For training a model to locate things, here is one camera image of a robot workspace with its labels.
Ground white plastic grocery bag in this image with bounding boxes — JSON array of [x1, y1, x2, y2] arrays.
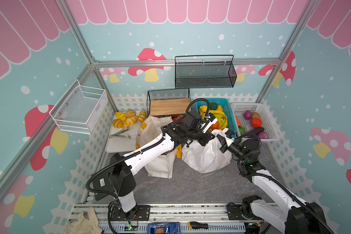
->
[[182, 130, 232, 173]]

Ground white canvas tote bag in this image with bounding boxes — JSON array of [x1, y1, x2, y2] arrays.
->
[[136, 116, 176, 179]]

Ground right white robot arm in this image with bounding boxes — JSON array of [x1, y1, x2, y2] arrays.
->
[[216, 128, 333, 234]]

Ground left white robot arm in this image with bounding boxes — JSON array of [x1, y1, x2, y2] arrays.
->
[[85, 105, 217, 213]]

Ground green leafy vegetable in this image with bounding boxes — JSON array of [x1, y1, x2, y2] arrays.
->
[[238, 126, 247, 135]]

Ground dark purple eggplant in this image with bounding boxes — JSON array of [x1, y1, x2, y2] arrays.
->
[[248, 127, 264, 135]]

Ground orange fruit right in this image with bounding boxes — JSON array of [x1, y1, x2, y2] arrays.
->
[[210, 121, 220, 130]]

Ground red tomato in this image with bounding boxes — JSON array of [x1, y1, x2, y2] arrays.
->
[[251, 118, 262, 128]]

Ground green avocado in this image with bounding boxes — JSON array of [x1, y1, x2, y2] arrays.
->
[[209, 102, 218, 110]]

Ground yellow banana bunch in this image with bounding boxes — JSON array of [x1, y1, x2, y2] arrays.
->
[[199, 105, 228, 131]]

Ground purple onion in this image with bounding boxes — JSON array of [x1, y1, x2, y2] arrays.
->
[[243, 110, 253, 120]]

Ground brown potato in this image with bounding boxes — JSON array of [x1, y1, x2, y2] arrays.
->
[[252, 112, 260, 119]]

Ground teal plastic fruit basket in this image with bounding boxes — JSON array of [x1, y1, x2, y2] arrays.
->
[[207, 97, 238, 133]]

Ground striped bread roll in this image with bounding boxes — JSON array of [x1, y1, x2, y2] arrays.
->
[[115, 112, 127, 122]]

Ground metal tongs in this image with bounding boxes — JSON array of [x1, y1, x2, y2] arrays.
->
[[109, 127, 132, 139]]

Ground blue electronics box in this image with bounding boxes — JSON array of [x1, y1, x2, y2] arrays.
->
[[147, 222, 181, 234]]

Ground beige cloth rag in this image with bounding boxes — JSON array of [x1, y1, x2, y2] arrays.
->
[[63, 207, 103, 234]]

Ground black wire snack shelf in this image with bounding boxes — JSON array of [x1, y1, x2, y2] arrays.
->
[[147, 88, 191, 117]]

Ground black mesh wall basket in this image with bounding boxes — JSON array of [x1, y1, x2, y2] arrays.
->
[[174, 55, 237, 89]]

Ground black handled screwdriver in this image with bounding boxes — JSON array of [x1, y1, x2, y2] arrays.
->
[[188, 221, 238, 230]]

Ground white wire wall basket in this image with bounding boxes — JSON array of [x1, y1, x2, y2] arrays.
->
[[49, 80, 108, 135]]

